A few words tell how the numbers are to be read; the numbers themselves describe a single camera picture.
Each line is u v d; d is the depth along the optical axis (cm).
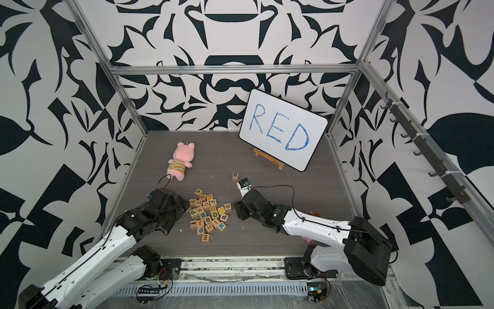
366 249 42
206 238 79
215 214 85
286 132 94
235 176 98
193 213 85
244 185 71
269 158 103
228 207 87
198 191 92
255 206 61
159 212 59
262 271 75
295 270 74
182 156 101
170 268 74
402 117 65
